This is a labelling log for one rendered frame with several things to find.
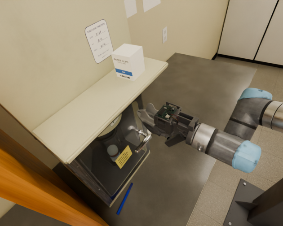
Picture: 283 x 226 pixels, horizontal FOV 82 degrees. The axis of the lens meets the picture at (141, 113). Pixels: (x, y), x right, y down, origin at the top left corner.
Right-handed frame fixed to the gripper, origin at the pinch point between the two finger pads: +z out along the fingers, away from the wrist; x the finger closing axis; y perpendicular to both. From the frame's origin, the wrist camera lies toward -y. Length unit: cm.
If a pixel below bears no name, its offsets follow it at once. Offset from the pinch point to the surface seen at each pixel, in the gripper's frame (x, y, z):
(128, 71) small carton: 6.1, 22.5, -5.0
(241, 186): -59, -130, -56
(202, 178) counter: -6.2, -37.0, -25.5
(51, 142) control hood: 26.6, 20.1, -3.8
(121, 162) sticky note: 13.8, -14.9, 1.3
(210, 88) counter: -70, -37, -5
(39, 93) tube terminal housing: 22.0, 25.3, 2.5
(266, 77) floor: -252, -131, -44
